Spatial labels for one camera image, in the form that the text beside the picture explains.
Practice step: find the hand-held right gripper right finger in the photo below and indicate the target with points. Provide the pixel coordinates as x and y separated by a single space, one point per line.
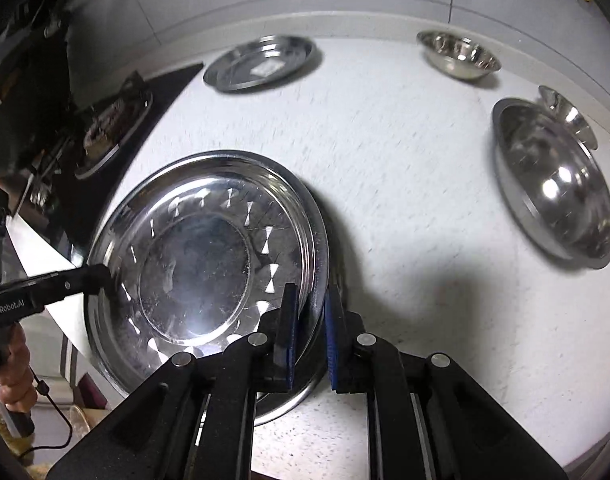
332 345

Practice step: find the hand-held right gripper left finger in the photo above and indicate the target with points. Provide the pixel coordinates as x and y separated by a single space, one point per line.
290 332

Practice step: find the large steel bowl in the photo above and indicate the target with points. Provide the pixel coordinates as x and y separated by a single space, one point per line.
555 185

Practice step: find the small steel bowl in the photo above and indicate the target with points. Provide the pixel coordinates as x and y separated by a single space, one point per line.
572 117

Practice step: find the steel plate with sticker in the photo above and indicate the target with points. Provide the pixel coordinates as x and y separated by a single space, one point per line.
260 65

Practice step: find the large patterned steel plate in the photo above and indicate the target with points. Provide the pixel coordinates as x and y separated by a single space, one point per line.
195 270

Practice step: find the medium steel bowl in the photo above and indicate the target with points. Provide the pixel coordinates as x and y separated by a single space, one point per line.
460 57

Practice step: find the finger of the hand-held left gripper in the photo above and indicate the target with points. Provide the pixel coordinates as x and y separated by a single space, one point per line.
80 280

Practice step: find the stove burner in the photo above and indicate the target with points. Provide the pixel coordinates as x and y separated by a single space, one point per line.
110 125

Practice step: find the person's left hand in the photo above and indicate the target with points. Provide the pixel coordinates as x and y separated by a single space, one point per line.
17 365

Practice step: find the black glass gas stove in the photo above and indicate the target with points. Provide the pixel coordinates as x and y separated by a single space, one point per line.
160 95

